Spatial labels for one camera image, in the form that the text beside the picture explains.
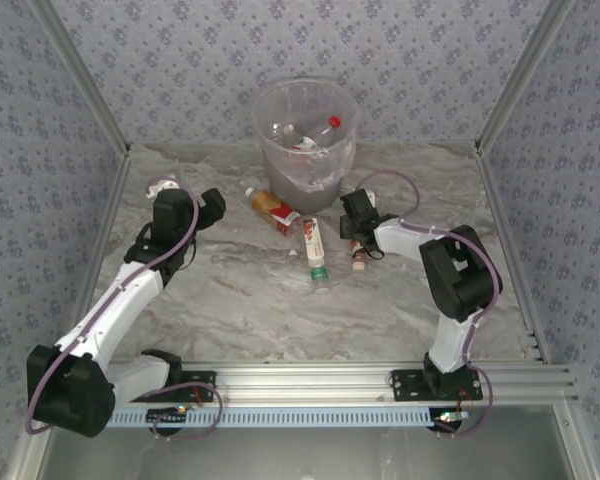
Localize brown coffee drink bottle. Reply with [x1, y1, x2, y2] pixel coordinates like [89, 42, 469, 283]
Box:
[349, 238, 370, 272]

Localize orange tea bottle red label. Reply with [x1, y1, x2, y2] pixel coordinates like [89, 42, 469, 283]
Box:
[243, 186, 302, 237]

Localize small clear bottle green label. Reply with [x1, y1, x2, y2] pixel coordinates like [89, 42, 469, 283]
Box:
[309, 267, 332, 295]

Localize red-capped bottle red label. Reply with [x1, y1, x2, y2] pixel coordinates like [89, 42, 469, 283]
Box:
[292, 115, 342, 152]

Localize clear plastic bin liner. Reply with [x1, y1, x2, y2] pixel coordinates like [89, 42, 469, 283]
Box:
[252, 74, 361, 194]

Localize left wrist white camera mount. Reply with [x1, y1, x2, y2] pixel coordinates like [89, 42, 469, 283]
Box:
[146, 175, 180, 197]

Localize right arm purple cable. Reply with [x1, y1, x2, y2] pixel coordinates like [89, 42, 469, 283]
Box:
[354, 168, 504, 439]

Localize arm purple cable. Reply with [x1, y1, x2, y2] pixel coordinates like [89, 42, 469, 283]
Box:
[25, 180, 224, 442]
[354, 168, 504, 439]

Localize aluminium side rail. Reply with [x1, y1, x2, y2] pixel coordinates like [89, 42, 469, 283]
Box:
[72, 149, 132, 321]
[473, 142, 552, 364]

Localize aluminium corner post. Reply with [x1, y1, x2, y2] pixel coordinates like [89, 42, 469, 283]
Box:
[473, 0, 577, 157]
[29, 0, 132, 157]

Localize wide aluminium mounting rail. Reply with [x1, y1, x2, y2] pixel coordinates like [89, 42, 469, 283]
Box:
[33, 363, 580, 405]

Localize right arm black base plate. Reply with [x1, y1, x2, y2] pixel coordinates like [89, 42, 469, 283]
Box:
[390, 369, 484, 403]

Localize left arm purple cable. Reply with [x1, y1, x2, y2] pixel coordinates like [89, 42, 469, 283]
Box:
[25, 180, 224, 442]

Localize slotted grey cable duct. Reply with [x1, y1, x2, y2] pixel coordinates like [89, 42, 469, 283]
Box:
[104, 406, 481, 430]

